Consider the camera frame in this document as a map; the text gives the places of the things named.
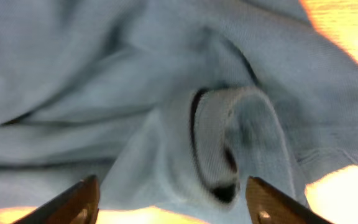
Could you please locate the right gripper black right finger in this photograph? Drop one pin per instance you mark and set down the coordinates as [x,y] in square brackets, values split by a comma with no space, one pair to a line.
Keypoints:
[268,205]

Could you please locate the blue t-shirt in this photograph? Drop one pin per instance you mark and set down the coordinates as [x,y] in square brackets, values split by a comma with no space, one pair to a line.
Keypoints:
[171,104]

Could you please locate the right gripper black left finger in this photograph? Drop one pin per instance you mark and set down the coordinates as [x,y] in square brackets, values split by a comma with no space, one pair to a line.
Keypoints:
[77,205]

